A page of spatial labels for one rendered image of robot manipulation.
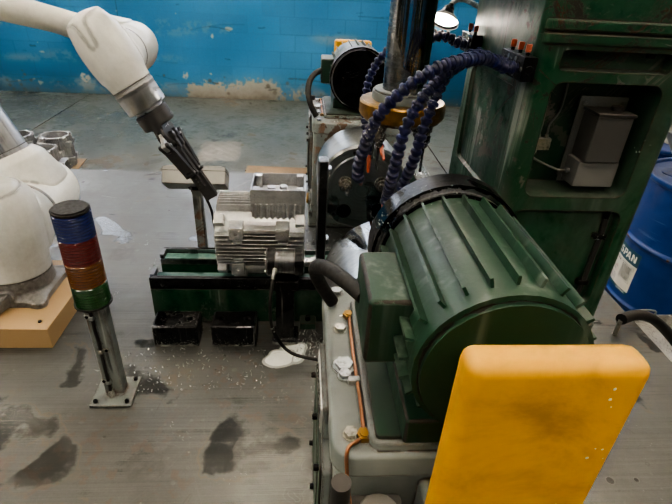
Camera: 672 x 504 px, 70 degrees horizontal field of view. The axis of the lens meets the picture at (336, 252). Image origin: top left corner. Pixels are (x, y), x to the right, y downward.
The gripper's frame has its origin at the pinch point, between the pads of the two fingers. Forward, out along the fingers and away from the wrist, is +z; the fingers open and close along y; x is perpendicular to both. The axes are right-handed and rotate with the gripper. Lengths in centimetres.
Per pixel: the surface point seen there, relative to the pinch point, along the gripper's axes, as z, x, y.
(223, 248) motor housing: 10.7, -0.7, -14.4
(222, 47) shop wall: 4, 90, 544
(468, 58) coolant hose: -6, -60, -28
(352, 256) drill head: 13.4, -29.2, -36.8
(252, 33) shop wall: 8, 49, 544
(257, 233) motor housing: 11.0, -9.3, -14.6
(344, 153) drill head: 14.2, -31.6, 15.1
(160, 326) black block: 17.4, 19.2, -22.3
